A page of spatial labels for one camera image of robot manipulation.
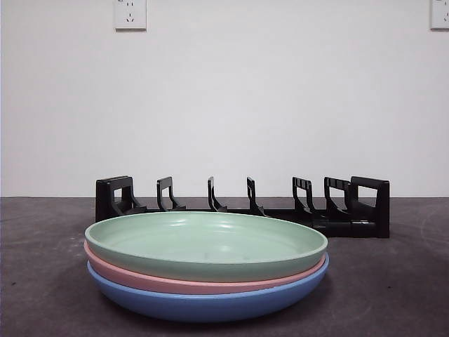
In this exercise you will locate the green plate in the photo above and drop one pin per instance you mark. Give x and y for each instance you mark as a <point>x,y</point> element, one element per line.
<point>196,242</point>

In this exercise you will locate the pink plate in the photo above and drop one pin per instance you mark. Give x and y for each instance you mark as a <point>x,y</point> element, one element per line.
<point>196,286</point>

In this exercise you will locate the blue plate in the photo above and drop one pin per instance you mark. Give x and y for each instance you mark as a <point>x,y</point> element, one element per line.
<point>210,305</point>

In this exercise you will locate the black plate rack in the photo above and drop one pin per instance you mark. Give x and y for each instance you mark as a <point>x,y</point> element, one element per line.
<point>350,224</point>

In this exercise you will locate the white wall socket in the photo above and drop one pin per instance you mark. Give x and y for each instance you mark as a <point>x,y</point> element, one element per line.
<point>440,14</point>
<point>130,14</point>

